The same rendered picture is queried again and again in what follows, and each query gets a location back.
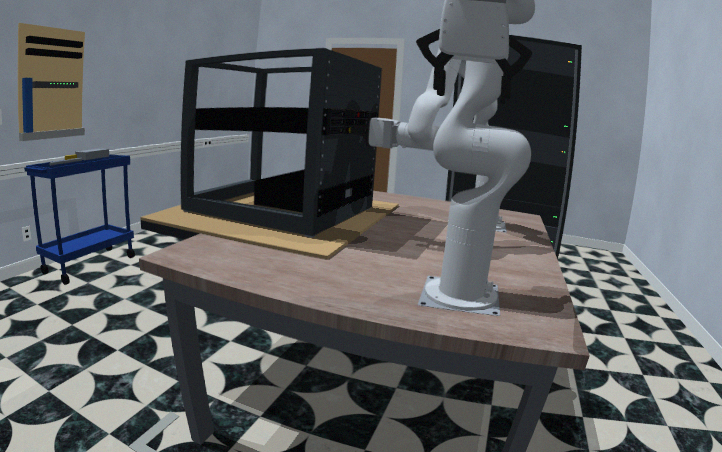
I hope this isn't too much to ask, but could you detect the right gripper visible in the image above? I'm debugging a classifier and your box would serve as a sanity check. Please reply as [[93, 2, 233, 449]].
[[350, 117, 400, 147]]

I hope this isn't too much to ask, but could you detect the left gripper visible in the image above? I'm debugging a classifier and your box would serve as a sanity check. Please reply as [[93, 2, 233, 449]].
[[416, 0, 532, 104]]

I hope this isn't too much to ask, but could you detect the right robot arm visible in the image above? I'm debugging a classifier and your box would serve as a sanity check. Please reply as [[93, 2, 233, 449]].
[[383, 59, 497, 151]]

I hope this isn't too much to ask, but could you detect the black metal rack frame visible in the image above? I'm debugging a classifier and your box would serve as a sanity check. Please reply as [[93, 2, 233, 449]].
[[181, 48, 382, 238]]

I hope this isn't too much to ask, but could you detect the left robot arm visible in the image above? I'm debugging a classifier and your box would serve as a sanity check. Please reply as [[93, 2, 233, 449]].
[[425, 61, 531, 311]]

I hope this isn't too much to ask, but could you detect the tan flat board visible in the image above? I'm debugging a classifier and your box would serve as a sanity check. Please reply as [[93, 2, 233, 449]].
[[140, 200, 399, 260]]

